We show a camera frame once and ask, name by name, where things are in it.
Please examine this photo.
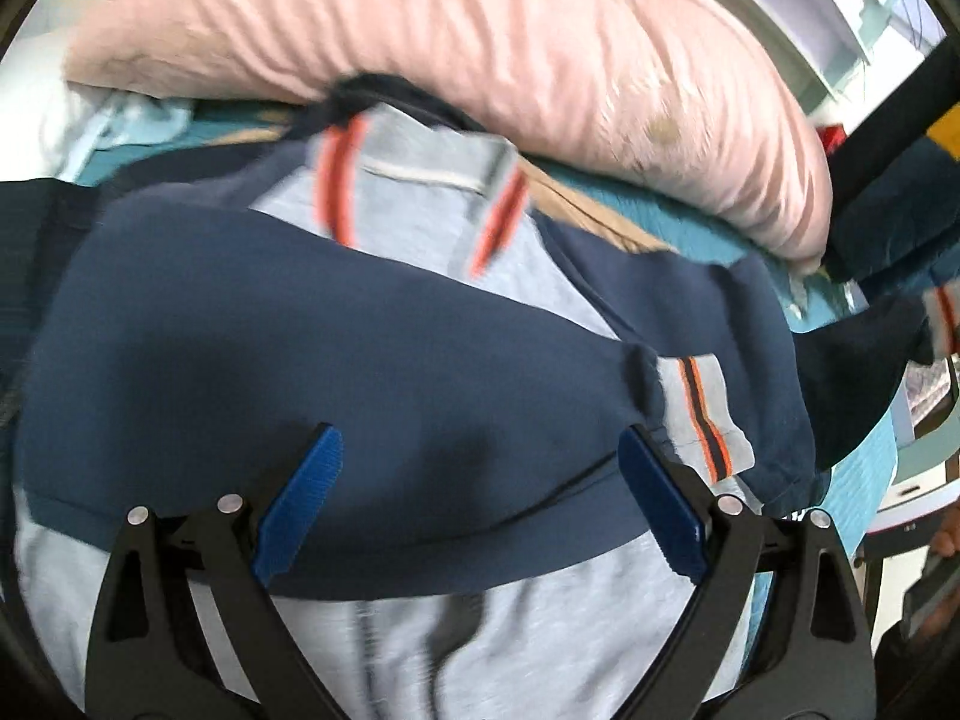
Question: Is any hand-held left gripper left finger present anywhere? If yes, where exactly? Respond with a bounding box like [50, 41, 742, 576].
[85, 424, 346, 720]

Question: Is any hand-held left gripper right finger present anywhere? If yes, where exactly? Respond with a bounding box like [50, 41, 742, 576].
[616, 424, 878, 720]

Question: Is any navy and grey sweatshirt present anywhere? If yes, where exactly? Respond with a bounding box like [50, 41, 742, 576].
[11, 75, 960, 720]

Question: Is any person's right hand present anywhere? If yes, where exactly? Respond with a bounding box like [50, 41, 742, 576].
[916, 506, 960, 640]

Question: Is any teal quilted mattress pad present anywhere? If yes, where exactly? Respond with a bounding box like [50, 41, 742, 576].
[71, 101, 912, 638]

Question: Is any pink checkered cloth cover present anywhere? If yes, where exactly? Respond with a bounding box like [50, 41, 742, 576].
[910, 358, 960, 422]

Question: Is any yellow and navy puffer jacket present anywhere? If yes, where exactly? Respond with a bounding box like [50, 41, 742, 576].
[825, 45, 960, 287]

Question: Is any light blue cloth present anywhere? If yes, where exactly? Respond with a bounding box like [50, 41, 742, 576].
[75, 97, 194, 175]

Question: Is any white pillow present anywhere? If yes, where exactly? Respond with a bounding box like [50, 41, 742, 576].
[30, 82, 113, 182]

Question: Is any pink quilt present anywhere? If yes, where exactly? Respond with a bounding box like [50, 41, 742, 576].
[64, 0, 835, 272]

